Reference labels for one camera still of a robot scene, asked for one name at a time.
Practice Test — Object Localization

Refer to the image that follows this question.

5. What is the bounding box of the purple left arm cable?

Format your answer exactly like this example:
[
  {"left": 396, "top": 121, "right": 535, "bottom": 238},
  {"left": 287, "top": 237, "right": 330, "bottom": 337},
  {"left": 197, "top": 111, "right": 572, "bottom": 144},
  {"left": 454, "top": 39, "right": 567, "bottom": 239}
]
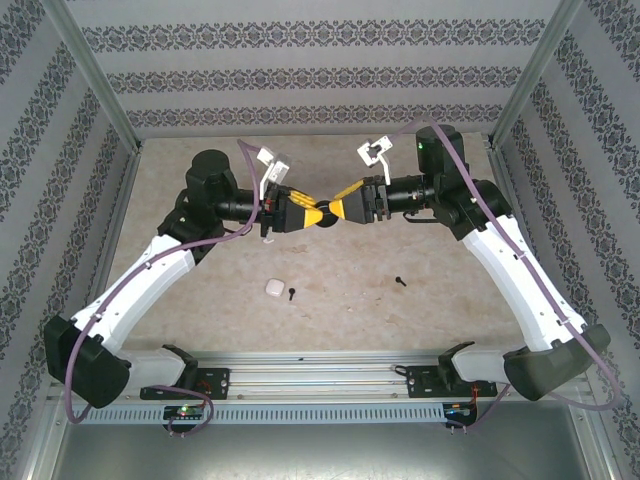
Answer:
[{"left": 63, "top": 138, "right": 274, "bottom": 439}]

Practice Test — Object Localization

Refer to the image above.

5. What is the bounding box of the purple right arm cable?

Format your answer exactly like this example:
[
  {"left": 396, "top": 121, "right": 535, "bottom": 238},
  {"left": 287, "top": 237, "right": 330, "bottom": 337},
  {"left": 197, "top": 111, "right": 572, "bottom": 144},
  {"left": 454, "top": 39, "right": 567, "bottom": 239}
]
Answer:
[{"left": 387, "top": 117, "right": 621, "bottom": 435}]

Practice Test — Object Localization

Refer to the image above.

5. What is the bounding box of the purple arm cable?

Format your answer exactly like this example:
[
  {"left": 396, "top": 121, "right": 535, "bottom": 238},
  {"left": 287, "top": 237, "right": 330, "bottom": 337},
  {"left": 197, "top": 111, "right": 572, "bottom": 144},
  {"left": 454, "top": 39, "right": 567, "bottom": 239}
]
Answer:
[
  {"left": 387, "top": 117, "right": 621, "bottom": 435},
  {"left": 63, "top": 138, "right": 274, "bottom": 439}
]

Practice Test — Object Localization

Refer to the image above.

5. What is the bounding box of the aluminium frame post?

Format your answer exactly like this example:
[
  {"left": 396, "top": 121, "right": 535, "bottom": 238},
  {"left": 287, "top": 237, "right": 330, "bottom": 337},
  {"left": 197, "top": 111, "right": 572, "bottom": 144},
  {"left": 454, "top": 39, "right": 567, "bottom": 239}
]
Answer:
[
  {"left": 487, "top": 0, "right": 586, "bottom": 149},
  {"left": 37, "top": 0, "right": 144, "bottom": 151}
]

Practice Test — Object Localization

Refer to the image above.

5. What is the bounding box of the aluminium side frame rail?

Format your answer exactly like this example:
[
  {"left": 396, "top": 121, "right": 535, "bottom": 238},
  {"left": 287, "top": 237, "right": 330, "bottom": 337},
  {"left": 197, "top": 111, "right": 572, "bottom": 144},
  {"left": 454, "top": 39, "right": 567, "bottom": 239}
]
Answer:
[
  {"left": 49, "top": 142, "right": 146, "bottom": 386},
  {"left": 484, "top": 139, "right": 571, "bottom": 361}
]

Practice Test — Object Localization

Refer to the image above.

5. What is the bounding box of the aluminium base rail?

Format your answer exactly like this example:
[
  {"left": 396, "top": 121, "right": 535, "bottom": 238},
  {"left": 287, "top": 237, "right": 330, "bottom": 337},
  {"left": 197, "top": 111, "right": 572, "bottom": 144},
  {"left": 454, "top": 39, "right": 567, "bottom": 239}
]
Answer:
[{"left": 119, "top": 349, "right": 594, "bottom": 403}]

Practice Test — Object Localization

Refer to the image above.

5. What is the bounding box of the grey metal base sheet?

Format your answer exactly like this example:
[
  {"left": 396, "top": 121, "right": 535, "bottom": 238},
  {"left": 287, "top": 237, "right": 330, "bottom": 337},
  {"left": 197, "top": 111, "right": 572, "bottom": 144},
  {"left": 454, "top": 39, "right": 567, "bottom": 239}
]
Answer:
[{"left": 47, "top": 422, "right": 619, "bottom": 480}]

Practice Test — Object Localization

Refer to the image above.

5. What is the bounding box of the grey slotted cable duct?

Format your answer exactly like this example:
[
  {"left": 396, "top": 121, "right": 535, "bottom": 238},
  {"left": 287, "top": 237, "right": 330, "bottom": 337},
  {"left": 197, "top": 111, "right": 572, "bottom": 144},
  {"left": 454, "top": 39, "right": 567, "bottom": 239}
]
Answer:
[{"left": 82, "top": 402, "right": 481, "bottom": 426}]

